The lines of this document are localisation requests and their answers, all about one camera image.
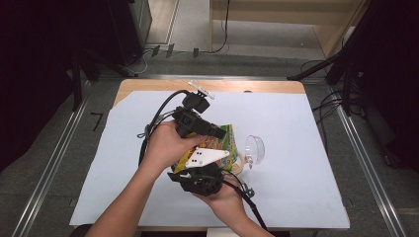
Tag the white paper sheet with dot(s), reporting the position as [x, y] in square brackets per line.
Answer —
[296, 197]

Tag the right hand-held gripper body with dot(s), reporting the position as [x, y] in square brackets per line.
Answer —
[202, 181]

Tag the dark curtain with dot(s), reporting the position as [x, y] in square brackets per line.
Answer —
[36, 75]
[395, 82]

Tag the light wooden shelf unit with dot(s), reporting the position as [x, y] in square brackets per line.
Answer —
[280, 13]

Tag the black metal stand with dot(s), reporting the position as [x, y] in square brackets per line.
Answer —
[77, 79]
[346, 56]

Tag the yellow green spout pouch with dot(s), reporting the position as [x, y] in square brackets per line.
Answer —
[227, 144]

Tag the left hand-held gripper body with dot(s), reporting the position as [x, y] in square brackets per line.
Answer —
[186, 120]

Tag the black cabinet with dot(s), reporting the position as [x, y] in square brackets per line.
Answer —
[131, 26]

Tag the metal floor rail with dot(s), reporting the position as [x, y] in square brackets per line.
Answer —
[372, 171]
[49, 171]

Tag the person's left hand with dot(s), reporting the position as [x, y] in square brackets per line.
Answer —
[163, 148]

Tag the person's right hand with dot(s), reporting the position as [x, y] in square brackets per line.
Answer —
[229, 205]

